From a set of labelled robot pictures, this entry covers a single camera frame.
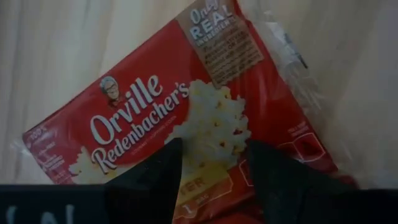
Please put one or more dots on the red Orville Redenbacher's popcorn bag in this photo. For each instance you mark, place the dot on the red Orville Redenbacher's popcorn bag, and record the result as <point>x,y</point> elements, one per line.
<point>161,62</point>

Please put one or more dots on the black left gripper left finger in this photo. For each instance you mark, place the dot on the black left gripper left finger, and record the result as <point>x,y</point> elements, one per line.
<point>124,202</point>

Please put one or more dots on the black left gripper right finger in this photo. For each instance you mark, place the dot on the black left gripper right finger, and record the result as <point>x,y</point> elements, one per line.
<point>295,199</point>

